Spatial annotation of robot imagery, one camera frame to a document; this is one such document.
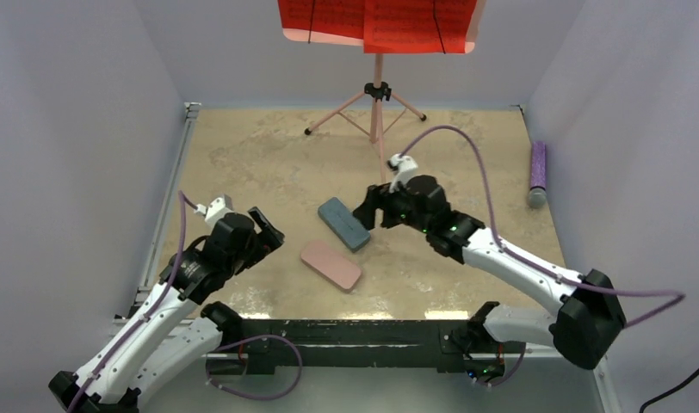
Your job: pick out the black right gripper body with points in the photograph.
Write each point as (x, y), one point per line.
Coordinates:
(396, 210)

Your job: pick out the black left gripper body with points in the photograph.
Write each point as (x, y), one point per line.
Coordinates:
(259, 244)

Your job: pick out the grey glasses case green lining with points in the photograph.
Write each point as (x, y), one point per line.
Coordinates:
(343, 224)

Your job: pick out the pink glasses case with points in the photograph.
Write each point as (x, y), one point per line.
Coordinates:
(330, 264)

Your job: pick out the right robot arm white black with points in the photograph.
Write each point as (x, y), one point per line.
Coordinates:
(581, 318)

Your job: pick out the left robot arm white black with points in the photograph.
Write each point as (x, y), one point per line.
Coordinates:
(142, 357)

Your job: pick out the pink music stand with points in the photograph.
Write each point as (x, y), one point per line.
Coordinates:
(379, 92)

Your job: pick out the purple microphone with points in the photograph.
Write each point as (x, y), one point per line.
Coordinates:
(537, 195)

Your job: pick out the red sheet music desk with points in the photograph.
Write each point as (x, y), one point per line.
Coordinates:
(385, 26)

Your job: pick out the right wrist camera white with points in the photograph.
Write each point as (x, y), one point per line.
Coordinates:
(404, 168)

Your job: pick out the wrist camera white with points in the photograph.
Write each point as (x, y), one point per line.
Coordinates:
(404, 168)
(215, 210)

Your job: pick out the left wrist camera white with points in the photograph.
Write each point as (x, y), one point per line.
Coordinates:
(215, 210)

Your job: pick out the aluminium rail left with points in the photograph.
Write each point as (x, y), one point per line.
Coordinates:
(150, 269)

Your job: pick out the black base frame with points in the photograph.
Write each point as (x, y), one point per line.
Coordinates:
(447, 346)

